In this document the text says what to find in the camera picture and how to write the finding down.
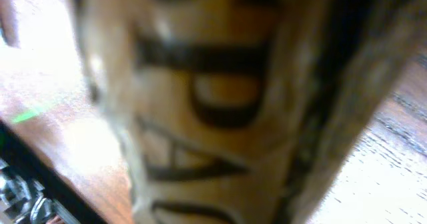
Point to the orange spaghetti packet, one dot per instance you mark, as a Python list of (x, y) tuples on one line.
[(240, 111)]

